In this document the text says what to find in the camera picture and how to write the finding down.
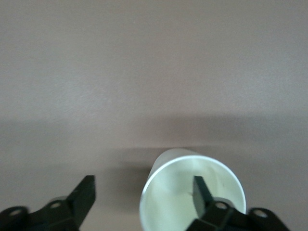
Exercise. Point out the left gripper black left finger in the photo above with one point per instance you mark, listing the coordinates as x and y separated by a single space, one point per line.
77 204

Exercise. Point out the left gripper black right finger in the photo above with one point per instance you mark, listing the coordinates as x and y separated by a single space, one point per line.
204 204

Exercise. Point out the white plastic cup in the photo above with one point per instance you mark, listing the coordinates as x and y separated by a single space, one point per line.
173 192

